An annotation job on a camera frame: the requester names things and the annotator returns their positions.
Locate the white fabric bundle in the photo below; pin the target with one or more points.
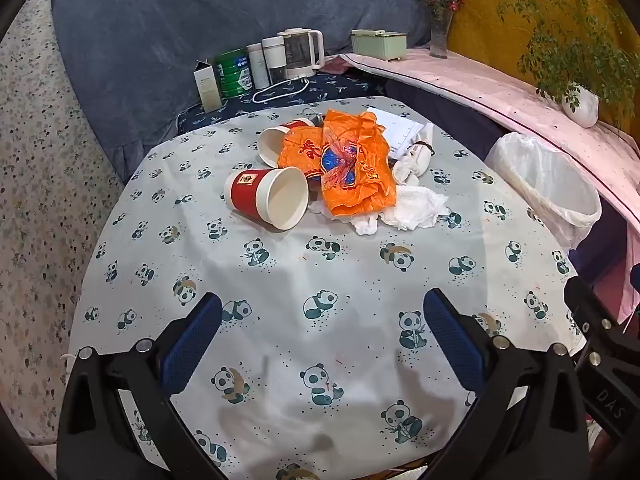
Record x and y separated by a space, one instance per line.
417 155

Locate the pale green storage box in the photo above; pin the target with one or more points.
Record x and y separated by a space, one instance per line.
380 46

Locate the white electric kettle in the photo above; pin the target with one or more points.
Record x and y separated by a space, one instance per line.
300 55

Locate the navy printed cloth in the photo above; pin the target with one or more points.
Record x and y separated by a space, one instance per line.
340 87

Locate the white cylindrical bottle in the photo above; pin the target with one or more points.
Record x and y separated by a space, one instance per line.
257 67

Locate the bin with white liner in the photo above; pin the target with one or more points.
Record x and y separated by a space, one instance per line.
545 185

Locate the white paper sheet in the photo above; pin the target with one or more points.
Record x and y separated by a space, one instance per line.
400 130

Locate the green tin can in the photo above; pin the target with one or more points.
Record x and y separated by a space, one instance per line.
234 75

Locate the white tissue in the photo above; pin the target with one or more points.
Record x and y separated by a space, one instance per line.
415 207

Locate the grey-blue backdrop cloth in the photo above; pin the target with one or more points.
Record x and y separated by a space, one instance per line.
150 25

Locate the panda print tablecloth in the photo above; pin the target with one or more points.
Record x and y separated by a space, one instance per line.
310 270

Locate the green plant in white pot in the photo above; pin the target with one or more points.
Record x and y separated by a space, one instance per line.
582 105

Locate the small cardboard box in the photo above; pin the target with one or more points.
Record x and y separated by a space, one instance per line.
207 87

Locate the white flask with clear base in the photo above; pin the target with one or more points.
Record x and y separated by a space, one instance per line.
274 57

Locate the pink folded cloth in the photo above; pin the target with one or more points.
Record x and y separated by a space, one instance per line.
336 64

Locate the dark purple cloth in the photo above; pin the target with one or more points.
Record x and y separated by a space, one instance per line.
450 110

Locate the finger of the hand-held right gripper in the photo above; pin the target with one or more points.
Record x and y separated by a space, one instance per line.
587 305

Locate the red paper cup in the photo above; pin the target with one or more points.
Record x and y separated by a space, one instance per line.
250 190
272 145

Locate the glass vase with pink flowers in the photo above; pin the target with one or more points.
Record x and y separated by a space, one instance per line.
440 40

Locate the pale pink sheet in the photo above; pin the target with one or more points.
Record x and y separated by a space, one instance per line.
500 87

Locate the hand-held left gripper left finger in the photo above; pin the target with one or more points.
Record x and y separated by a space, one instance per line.
192 345

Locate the floral patterned cloth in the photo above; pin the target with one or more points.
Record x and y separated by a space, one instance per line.
45 185

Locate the orange plastic bag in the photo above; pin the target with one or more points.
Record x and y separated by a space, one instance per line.
360 180

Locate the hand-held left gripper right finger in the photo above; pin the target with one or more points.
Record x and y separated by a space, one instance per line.
452 340

